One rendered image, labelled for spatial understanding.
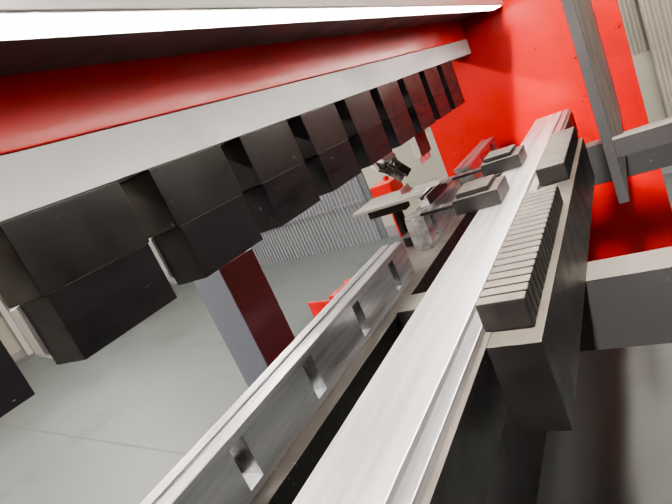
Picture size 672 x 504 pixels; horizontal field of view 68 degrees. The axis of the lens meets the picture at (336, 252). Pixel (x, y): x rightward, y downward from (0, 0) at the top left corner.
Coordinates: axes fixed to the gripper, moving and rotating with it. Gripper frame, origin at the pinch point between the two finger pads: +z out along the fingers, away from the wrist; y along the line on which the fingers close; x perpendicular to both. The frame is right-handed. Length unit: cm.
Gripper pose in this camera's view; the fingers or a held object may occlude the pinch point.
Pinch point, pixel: (401, 173)
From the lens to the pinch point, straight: 167.8
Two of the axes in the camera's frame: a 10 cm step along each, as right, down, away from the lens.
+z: 8.2, 5.5, -1.8
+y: 4.4, -4.0, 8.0
